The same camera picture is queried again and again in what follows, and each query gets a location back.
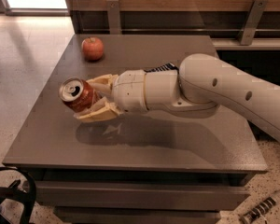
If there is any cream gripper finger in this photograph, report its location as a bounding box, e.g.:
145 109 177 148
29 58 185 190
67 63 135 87
74 97 122 123
87 74 118 97

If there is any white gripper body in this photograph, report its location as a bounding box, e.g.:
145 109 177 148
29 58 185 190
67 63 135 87
112 70 147 112

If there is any red coke can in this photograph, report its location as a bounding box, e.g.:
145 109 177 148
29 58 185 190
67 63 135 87
59 77 101 113

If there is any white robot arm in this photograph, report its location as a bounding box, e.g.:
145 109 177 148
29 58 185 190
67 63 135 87
75 53 280 143

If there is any red apple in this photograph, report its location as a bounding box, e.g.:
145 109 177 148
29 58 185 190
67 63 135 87
81 37 104 62

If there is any blue snack bar wrapper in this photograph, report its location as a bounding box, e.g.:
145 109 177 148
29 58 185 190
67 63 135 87
145 63 179 73

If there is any grey cabinet table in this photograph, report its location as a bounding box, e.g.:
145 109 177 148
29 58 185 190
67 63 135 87
2 34 269 224

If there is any grey upper drawer front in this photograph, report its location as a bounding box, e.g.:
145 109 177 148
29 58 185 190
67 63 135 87
36 181 249 211

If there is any grey drawer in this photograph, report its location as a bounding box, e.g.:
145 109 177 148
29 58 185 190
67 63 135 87
54 207 221 224
36 181 249 211

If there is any grey lower drawer front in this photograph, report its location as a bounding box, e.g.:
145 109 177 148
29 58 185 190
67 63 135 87
54 207 221 224

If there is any black chair part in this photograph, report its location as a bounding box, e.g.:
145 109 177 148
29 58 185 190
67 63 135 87
0 167 36 224

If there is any grey side shelf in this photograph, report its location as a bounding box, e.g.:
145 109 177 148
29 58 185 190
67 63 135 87
212 38 280 50

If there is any striped tube on floor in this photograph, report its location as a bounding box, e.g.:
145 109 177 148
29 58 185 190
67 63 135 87
240 190 280 224

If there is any left metal wall bracket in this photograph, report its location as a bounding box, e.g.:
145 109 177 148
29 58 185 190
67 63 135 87
106 0 122 35

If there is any metal wall bracket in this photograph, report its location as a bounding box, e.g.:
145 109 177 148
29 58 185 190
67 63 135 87
238 0 269 46
106 0 122 35

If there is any right metal wall bracket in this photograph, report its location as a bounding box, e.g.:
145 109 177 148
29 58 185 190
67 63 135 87
238 0 269 46

